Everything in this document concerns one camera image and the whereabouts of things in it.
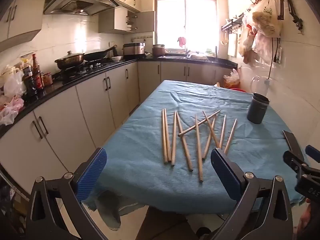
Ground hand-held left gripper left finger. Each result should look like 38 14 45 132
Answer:
26 147 108 240

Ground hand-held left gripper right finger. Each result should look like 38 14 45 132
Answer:
210 147 294 240

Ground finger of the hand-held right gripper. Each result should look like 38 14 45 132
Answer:
283 149 313 178
305 144 320 164

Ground bunch of wooden chopsticks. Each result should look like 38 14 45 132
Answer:
161 108 238 183

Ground dark perforated utensil holder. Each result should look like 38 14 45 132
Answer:
246 93 271 125

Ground person's right hand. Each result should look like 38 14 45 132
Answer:
296 199 313 234

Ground black smartphone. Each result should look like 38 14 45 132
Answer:
282 130 306 159

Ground blue tablecloth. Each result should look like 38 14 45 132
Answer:
84 79 310 230

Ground beige base cabinets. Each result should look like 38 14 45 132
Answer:
0 61 225 193

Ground clear glass mug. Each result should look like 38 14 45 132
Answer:
251 76 271 98

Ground black kitchen countertop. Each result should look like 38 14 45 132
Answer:
0 54 229 140

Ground black gas stove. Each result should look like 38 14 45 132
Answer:
54 59 113 84

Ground pink plastic bag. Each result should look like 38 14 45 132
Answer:
0 96 25 126

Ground red label sauce bottle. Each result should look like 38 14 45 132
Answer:
32 53 45 90

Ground dark sauce bottle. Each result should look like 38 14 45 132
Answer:
22 61 38 97

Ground steel pot with glass lid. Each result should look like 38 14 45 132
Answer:
54 50 85 70

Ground black wok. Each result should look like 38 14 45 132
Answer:
83 44 118 62

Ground white hanging plastic bag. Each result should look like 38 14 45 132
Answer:
238 17 275 67

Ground steel sink with faucet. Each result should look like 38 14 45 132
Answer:
160 46 218 61

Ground white cutting board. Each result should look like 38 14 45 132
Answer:
227 33 238 57

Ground silver rice cooker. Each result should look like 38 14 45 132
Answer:
122 42 146 57

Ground brown clay pot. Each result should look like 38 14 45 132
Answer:
152 44 166 57

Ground printed bag of noodles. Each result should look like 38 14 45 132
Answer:
251 0 283 37

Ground black hanging clamp tool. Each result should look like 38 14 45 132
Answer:
277 0 304 35

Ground kitchen window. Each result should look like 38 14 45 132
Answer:
154 0 218 52

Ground steel range hood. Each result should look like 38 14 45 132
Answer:
43 0 120 16

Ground black power cable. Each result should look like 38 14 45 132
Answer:
267 37 282 80

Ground wall socket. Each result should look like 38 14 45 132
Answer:
273 47 283 64

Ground metal wall rack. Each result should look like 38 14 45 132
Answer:
221 14 245 33

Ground open wall cabinet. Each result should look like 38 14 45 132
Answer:
98 6 155 34

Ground beige wall cabinets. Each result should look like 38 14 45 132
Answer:
0 0 142 53

